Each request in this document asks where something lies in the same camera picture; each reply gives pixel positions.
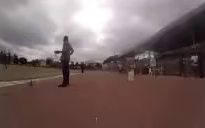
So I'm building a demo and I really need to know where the red paved ground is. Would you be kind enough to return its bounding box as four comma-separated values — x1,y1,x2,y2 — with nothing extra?
0,69,205,128

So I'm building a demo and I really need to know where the grass field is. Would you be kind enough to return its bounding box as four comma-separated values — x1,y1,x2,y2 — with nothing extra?
0,64,82,83

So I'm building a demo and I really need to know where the large dark building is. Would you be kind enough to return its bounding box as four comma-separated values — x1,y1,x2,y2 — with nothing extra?
102,0,205,78

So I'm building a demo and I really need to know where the pale kerb strip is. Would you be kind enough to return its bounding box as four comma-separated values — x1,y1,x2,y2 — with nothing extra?
0,72,82,90

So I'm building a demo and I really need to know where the row of trees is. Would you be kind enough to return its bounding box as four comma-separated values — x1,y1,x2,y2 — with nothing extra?
0,49,103,70

